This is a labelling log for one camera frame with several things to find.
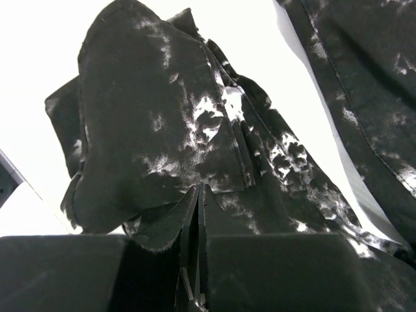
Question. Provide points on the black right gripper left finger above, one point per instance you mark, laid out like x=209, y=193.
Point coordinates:
x=163, y=269

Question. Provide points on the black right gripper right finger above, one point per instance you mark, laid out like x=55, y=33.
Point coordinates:
x=224, y=258

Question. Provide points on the black white patterned trousers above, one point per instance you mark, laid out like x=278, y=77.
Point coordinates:
x=155, y=110

